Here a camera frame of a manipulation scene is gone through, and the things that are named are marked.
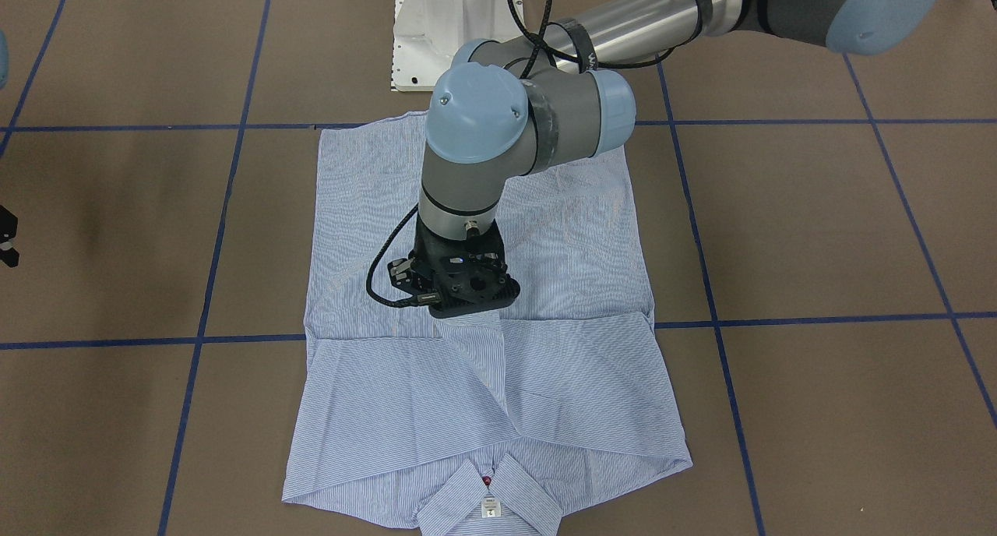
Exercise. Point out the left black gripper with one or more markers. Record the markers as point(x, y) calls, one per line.
point(403, 271)

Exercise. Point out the light blue striped shirt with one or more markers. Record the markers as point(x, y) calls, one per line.
point(499, 423)

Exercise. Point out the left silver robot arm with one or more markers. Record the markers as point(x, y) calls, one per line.
point(519, 107)

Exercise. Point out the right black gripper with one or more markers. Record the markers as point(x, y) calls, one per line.
point(6, 241)

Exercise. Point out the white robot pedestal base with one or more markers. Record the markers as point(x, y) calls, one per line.
point(429, 33)

